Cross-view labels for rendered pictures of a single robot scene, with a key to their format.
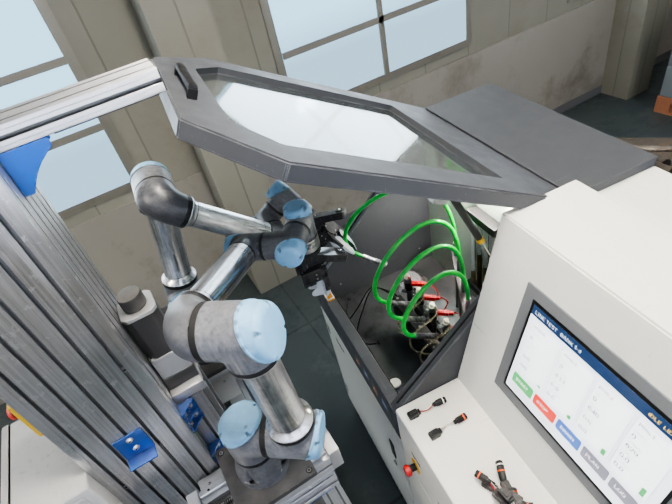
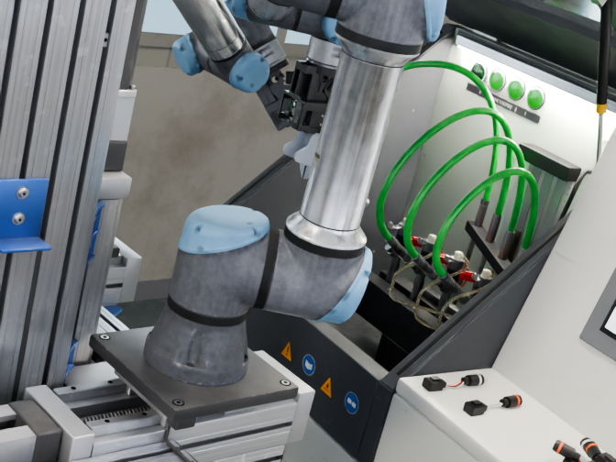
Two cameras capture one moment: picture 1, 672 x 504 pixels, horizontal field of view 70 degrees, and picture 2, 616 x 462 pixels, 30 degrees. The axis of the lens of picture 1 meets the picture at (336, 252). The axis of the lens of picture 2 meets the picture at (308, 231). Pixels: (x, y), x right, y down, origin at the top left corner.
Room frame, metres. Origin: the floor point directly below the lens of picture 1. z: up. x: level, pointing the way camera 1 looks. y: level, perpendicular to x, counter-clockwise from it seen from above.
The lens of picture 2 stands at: (-0.74, 0.86, 1.79)
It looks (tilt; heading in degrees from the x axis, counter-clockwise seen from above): 19 degrees down; 336
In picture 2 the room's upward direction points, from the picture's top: 14 degrees clockwise
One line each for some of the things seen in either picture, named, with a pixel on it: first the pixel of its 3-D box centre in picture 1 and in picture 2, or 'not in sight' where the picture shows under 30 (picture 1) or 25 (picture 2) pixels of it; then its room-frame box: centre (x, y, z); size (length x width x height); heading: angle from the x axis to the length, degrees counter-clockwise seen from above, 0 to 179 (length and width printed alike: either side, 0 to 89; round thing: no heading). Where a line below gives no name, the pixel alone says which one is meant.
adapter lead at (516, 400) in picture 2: (448, 425); (493, 403); (0.67, -0.19, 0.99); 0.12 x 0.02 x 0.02; 107
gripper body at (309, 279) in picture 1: (310, 263); (314, 96); (1.08, 0.08, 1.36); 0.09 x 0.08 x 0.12; 104
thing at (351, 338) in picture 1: (356, 347); (281, 335); (1.12, 0.01, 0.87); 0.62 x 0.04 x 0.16; 15
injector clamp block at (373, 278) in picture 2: (429, 336); (416, 340); (1.06, -0.25, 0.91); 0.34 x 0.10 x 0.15; 15
